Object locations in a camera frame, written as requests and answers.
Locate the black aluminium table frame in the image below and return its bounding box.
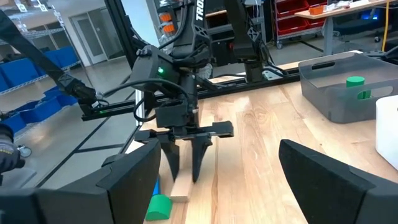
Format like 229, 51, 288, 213
0, 0, 302, 147

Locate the glass double door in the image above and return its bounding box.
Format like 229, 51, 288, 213
70, 7, 125, 65

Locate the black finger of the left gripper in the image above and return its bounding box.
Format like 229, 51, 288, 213
190, 136, 215, 184
159, 139, 181, 182

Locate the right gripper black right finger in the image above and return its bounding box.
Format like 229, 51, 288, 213
278, 139, 398, 224

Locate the long natural wood plank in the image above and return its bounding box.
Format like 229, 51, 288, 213
170, 141, 196, 203

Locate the white plastic bin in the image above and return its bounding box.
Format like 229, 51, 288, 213
374, 95, 398, 171

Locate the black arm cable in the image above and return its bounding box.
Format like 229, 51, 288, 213
102, 77, 190, 123

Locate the wooden top work table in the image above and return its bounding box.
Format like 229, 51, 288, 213
294, 0, 398, 57

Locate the orange box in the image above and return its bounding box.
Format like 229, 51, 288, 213
308, 5, 326, 16

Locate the green cylinder block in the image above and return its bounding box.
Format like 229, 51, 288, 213
345, 75, 366, 88

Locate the red storage bin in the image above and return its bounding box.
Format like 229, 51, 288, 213
275, 0, 310, 17
277, 17, 308, 35

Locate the green half-cylinder block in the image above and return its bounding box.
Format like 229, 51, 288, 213
144, 194, 174, 222

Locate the grey plastic bin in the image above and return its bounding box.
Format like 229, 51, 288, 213
297, 51, 398, 124

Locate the blue storage bin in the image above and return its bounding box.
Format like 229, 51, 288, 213
18, 96, 63, 124
0, 58, 40, 93
43, 46, 79, 68
43, 86, 78, 107

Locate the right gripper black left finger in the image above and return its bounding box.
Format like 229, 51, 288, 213
33, 139, 162, 224

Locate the yellow cable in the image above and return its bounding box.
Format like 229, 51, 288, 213
381, 0, 391, 52

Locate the caster wheel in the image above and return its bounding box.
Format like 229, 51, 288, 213
17, 145, 32, 159

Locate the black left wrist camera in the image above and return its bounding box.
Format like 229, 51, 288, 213
154, 98, 191, 129

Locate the long blue rectangular block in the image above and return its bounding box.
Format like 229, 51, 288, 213
151, 176, 162, 197

